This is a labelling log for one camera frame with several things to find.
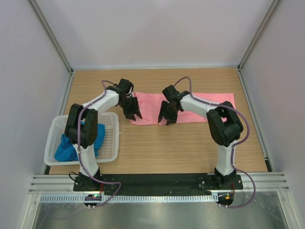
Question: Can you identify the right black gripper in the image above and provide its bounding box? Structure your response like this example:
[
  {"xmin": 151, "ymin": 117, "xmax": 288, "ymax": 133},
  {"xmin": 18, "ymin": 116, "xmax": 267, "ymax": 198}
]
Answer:
[{"xmin": 158, "ymin": 101, "xmax": 179, "ymax": 126}]

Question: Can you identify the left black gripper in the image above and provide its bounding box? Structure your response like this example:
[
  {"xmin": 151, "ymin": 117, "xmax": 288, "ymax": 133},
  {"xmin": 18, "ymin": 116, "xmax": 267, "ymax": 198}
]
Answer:
[{"xmin": 119, "ymin": 96, "xmax": 142, "ymax": 121}]

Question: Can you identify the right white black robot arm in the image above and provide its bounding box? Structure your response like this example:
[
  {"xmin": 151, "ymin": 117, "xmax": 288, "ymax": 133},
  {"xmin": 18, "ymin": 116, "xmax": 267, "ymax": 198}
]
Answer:
[{"xmin": 158, "ymin": 85, "xmax": 244, "ymax": 189}]

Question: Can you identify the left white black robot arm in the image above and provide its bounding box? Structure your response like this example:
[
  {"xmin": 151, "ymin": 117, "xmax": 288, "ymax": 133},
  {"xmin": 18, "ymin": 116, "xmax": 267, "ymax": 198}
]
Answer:
[{"xmin": 65, "ymin": 79, "xmax": 142, "ymax": 191}]

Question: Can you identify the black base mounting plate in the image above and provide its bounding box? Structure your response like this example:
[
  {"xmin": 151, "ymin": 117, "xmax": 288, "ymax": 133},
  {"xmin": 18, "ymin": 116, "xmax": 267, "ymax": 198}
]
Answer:
[{"xmin": 73, "ymin": 173, "xmax": 244, "ymax": 197}]

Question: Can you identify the blue t shirt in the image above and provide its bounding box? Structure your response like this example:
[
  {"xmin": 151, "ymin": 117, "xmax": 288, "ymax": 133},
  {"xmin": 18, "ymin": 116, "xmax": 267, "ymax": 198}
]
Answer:
[{"xmin": 54, "ymin": 124, "xmax": 105, "ymax": 162}]

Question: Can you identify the white perforated plastic basket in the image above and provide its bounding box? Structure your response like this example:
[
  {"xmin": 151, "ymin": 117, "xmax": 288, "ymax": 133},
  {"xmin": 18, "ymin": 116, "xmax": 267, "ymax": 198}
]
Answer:
[{"xmin": 44, "ymin": 112, "xmax": 119, "ymax": 166}]

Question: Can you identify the aluminium front rail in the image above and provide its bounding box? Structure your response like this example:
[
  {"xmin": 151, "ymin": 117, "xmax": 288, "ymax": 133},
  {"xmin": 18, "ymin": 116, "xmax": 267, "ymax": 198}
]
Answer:
[{"xmin": 28, "ymin": 172, "xmax": 289, "ymax": 194}]

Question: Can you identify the white slotted cable duct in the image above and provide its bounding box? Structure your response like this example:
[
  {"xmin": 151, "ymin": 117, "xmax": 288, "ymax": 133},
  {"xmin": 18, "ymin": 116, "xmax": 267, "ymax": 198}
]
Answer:
[{"xmin": 40, "ymin": 193, "xmax": 218, "ymax": 204}]

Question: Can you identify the left aluminium frame post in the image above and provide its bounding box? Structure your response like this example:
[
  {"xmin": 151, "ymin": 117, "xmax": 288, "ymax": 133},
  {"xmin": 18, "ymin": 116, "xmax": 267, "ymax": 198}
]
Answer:
[{"xmin": 28, "ymin": 0, "xmax": 73, "ymax": 75}]

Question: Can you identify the aluminium frame post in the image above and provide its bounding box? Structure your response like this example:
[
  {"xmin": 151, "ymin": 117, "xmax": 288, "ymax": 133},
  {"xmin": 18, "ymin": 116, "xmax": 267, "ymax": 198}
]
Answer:
[
  {"xmin": 28, "ymin": 0, "xmax": 73, "ymax": 75},
  {"xmin": 237, "ymin": 0, "xmax": 282, "ymax": 72}
]

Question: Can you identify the right aluminium frame post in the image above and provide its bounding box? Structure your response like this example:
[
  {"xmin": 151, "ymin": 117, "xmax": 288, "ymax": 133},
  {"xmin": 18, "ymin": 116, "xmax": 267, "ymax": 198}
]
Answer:
[{"xmin": 237, "ymin": 0, "xmax": 282, "ymax": 72}]

